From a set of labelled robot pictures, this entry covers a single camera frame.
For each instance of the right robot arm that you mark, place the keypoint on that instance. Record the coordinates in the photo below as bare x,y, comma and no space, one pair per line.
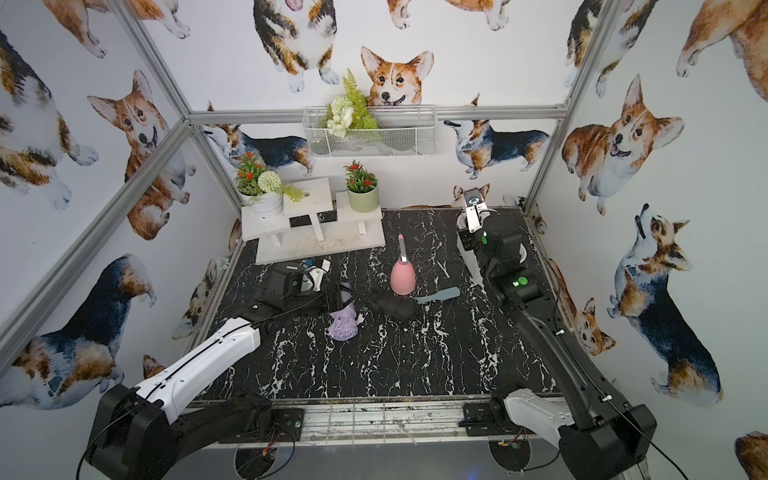
598,433

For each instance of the white stepped display shelf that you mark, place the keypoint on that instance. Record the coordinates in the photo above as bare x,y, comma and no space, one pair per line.
322,223

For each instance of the white pot red flowers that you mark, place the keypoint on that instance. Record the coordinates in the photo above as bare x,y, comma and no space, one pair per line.
264,188

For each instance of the green pot red flowers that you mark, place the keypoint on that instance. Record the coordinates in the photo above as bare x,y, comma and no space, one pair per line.
362,188

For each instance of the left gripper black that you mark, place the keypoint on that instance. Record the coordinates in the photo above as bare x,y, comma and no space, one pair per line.
335,294

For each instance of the fern and white flowers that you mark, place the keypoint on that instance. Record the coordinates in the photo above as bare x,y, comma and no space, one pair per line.
348,111

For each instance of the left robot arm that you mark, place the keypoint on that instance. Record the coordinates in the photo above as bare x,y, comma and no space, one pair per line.
141,432

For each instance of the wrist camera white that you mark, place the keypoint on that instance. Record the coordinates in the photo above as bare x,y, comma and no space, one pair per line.
314,274
474,205

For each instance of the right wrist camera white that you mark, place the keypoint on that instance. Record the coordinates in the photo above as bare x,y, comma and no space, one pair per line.
474,205

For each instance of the white wire wall basket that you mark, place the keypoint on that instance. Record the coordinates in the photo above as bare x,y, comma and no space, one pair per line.
399,132

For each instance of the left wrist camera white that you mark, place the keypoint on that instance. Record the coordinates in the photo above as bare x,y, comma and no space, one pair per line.
314,274

